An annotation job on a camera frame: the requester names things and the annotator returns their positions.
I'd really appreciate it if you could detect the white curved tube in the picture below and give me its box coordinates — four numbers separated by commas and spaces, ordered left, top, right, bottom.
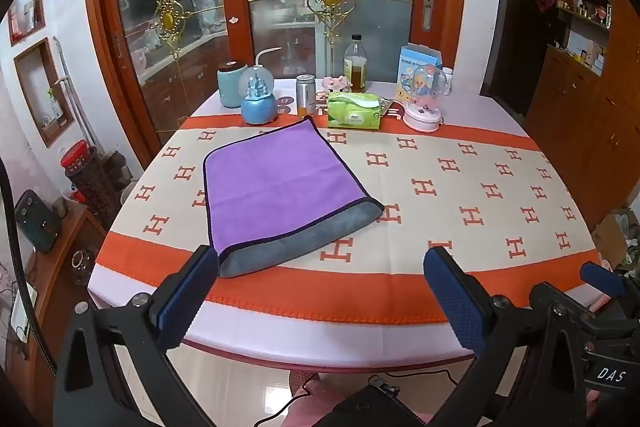
252, 48, 284, 70

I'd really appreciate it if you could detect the teal jar with dark lid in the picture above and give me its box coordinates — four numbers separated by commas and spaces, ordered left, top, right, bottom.
216, 60, 249, 109

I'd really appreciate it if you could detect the patterned orange tablecloth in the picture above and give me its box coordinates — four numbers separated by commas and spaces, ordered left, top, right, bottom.
87, 77, 609, 361

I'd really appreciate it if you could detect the clear oil bottle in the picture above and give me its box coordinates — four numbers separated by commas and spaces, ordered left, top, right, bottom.
343, 34, 368, 93

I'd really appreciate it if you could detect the green tissue pack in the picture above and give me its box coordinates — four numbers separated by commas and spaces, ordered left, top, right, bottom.
326, 92, 384, 131

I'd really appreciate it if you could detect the black cable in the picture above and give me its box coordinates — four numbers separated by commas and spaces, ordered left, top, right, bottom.
0, 157, 57, 374

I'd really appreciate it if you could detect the blue cardboard box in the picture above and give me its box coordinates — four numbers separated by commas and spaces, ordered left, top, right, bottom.
395, 43, 444, 104

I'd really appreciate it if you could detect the orange cream printed table runner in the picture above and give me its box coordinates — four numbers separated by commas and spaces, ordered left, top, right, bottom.
94, 116, 602, 326

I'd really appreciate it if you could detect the wooden side table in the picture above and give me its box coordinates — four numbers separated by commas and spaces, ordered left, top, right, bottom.
9, 201, 109, 404

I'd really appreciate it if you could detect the blue castle snow globe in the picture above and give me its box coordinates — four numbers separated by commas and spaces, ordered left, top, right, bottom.
239, 66, 278, 126

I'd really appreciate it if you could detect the wooden wall niche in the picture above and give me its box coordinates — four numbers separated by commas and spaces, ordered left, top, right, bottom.
13, 37, 76, 149
7, 0, 47, 47

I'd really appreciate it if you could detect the glass jar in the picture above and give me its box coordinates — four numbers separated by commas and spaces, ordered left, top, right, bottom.
70, 247, 99, 286

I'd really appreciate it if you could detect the wooden glass door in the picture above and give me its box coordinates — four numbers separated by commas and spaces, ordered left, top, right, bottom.
82, 0, 246, 168

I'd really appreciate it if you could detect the dark woven basket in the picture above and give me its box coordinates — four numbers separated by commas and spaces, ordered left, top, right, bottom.
65, 158, 124, 229

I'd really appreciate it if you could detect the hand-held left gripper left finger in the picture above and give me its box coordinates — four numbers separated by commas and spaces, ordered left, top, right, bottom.
52, 245, 221, 427

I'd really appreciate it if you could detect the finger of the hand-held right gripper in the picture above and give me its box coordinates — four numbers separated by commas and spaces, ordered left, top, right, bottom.
579, 261, 640, 343

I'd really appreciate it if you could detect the silver metal can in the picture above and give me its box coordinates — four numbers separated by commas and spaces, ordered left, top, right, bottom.
296, 74, 318, 117

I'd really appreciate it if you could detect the white mop pole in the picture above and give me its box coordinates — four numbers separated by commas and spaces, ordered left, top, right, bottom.
52, 36, 97, 149

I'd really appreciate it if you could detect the pink dome music box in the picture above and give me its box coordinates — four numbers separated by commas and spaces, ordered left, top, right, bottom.
403, 66, 446, 132

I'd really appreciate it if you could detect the dark small appliance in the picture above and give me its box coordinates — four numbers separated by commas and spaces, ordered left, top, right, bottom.
14, 189, 64, 254

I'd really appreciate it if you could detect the black zipper bag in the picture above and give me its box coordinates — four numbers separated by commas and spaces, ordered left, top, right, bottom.
320, 374, 427, 427

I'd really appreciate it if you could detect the dark wooden door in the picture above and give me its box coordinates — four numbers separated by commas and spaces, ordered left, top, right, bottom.
492, 0, 559, 109

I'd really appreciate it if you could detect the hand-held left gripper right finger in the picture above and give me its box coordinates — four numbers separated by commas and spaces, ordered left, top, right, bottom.
423, 246, 601, 427

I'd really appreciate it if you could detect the wooden cabinet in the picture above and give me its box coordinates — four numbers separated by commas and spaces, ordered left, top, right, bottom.
522, 42, 640, 233

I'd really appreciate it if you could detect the red plastic lid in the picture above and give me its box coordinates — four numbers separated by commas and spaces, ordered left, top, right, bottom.
60, 140, 97, 171

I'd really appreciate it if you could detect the purple grey towel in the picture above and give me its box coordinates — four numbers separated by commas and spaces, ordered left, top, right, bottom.
202, 117, 386, 279

